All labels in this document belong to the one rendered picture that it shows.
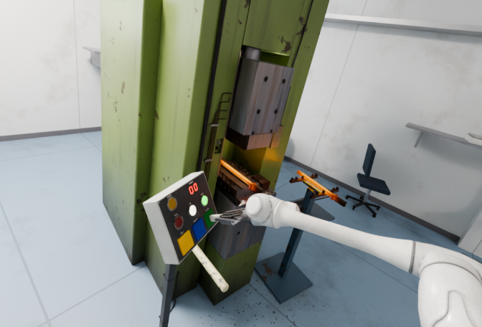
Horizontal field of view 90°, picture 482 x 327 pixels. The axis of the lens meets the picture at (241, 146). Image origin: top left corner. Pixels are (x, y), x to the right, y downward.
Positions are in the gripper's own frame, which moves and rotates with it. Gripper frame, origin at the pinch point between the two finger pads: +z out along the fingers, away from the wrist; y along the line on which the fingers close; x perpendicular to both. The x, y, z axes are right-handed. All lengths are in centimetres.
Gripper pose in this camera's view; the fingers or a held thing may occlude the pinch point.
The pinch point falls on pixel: (216, 217)
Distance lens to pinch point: 123.6
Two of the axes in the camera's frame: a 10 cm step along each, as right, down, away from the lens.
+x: -2.8, -9.5, -1.5
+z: -8.7, 1.8, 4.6
